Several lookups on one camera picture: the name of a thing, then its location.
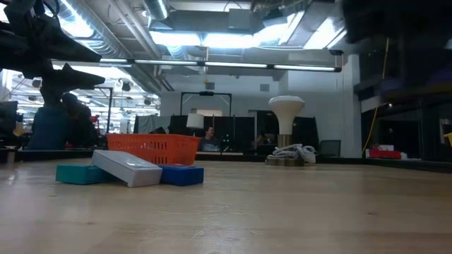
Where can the yellow object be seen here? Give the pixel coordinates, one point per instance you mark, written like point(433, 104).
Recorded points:
point(448, 139)

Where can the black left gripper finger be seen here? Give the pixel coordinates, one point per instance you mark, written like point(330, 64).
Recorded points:
point(67, 46)
point(70, 77)

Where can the orange plastic basket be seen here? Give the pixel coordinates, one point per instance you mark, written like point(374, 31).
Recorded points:
point(152, 148)

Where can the dark monitor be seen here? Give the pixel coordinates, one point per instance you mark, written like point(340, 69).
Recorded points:
point(7, 118)

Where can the grey white long box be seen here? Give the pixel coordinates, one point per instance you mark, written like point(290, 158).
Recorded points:
point(127, 167)

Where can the white mushroom shaped lamp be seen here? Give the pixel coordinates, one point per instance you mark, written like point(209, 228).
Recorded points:
point(286, 113)

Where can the person by black partition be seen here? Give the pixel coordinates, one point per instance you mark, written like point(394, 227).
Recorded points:
point(265, 141)

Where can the black frame rig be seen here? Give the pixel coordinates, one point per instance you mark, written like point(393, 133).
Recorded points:
point(206, 93)
point(109, 106)

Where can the teal rectangular box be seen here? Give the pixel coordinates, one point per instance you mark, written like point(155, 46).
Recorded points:
point(81, 174)

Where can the black partition screen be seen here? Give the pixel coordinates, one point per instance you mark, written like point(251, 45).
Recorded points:
point(240, 132)

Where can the person in dark coat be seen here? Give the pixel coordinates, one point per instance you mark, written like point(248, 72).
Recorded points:
point(49, 128)

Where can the seated person behind basket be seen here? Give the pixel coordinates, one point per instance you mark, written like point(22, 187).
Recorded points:
point(209, 139)

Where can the person beside red item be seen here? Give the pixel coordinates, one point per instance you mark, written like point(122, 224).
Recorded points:
point(81, 123)

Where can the small white lamp shade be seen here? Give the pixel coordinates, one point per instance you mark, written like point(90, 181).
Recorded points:
point(194, 121)

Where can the blue rectangular box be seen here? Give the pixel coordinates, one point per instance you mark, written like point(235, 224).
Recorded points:
point(182, 175)

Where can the grey cloth panel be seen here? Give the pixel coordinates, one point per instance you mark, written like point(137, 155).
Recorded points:
point(152, 124)

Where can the black security camera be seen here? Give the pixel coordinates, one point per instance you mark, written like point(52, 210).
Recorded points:
point(336, 52)

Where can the long ceiling light strip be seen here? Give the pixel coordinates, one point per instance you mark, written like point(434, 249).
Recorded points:
point(303, 67)

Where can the red flat box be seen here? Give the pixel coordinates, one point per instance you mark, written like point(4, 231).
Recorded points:
point(384, 154)

